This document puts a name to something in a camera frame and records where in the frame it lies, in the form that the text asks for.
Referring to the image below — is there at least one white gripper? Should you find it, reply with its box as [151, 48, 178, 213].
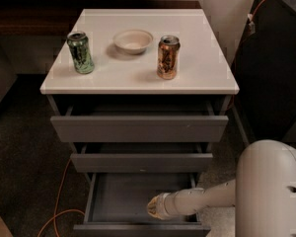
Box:
[146, 193, 179, 219]

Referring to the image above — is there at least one grey bottom drawer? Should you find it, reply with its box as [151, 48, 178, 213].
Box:
[74, 173, 210, 237]

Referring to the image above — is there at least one grey drawer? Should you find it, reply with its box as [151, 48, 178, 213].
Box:
[74, 173, 210, 237]
[50, 101, 229, 143]
[71, 143, 213, 174]

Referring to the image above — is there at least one orange drink can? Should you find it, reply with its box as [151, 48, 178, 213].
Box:
[157, 36, 181, 80]

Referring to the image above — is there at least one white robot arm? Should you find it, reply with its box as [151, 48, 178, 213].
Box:
[147, 140, 296, 237]

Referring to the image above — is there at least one grey middle drawer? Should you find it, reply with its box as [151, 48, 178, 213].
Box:
[71, 143, 213, 174]

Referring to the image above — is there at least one grey top drawer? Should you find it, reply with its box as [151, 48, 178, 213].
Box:
[50, 101, 229, 143]

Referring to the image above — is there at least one green drink can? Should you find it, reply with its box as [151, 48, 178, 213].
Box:
[66, 31, 95, 74]

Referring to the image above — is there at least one white paper bowl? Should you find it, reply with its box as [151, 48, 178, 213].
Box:
[113, 30, 154, 55]

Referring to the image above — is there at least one dark side cabinet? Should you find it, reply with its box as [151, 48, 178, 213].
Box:
[233, 0, 296, 145]

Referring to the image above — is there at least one orange floor cable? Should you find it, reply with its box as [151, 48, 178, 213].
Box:
[37, 156, 91, 237]

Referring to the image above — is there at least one orange cable with plug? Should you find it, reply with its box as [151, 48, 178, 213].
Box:
[247, 0, 296, 35]

